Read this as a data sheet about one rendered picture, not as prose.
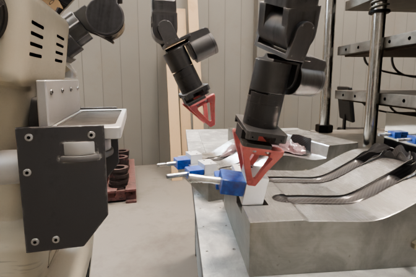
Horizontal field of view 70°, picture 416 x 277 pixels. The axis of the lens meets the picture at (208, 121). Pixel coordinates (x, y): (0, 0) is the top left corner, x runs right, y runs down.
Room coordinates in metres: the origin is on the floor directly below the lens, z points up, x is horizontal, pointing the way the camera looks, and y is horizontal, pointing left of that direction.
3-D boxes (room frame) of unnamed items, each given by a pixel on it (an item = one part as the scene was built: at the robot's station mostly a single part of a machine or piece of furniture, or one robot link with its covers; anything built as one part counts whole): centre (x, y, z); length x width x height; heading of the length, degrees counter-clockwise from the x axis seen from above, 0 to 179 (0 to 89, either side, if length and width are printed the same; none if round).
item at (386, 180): (0.58, -0.28, 0.92); 0.35 x 0.16 x 0.09; 95
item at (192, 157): (0.86, 0.09, 0.85); 0.13 x 0.05 x 0.05; 113
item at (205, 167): (0.76, 0.05, 0.85); 0.13 x 0.05 x 0.05; 113
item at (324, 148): (0.92, -0.18, 0.85); 0.50 x 0.26 x 0.11; 113
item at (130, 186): (2.98, 1.14, 0.20); 1.09 x 0.79 x 0.39; 13
